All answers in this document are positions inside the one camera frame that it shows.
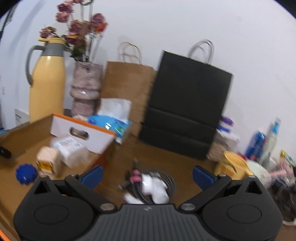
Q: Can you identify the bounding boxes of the beige yellow travel adapter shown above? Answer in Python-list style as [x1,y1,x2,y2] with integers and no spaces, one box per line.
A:
[36,146,62,176]

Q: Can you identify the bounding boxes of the purple white package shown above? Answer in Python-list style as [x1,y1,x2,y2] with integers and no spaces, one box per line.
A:
[214,116,240,152]

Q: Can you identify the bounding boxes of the blue tissue pack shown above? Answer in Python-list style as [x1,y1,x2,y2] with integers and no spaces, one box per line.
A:
[88,98,132,145]

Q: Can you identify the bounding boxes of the yellow thermos jug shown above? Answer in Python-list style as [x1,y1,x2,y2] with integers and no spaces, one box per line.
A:
[25,38,67,123]

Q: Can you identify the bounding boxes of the dried pink flowers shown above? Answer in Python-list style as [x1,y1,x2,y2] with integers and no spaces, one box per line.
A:
[39,1,108,62]

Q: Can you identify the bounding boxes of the blue drink can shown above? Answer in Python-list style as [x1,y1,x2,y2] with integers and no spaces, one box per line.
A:
[245,131,267,161]

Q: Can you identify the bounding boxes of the pink textured vase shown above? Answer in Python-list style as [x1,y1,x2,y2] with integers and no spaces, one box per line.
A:
[70,62,103,116]

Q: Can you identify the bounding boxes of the brown paper bag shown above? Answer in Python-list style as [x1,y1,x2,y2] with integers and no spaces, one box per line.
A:
[101,42,157,137]

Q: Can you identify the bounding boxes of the orange white cardboard box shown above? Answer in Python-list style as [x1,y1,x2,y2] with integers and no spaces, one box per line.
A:
[1,114,115,240]

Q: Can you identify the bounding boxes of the yellow mug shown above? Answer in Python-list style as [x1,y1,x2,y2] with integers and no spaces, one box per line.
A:
[214,151,253,180]

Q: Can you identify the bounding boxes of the clear plastic bottle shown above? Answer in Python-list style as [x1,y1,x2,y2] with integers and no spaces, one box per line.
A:
[258,118,281,165]

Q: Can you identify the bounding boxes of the black paper bag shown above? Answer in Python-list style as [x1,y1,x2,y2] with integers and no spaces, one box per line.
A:
[138,40,233,159]

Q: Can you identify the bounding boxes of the pale green bowl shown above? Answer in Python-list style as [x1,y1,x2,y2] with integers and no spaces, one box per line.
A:
[247,160,272,187]

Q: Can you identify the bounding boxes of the white charger with cable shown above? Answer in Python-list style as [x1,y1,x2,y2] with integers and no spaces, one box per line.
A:
[118,169,176,205]

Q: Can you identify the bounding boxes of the black usb cable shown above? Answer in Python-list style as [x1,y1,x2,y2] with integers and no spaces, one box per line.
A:
[117,158,149,204]

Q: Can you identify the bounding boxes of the blue ridged lid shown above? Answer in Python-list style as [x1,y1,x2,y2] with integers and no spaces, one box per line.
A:
[16,164,38,185]

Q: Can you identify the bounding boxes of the white wipes canister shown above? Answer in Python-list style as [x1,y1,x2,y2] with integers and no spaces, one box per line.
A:
[51,136,89,168]

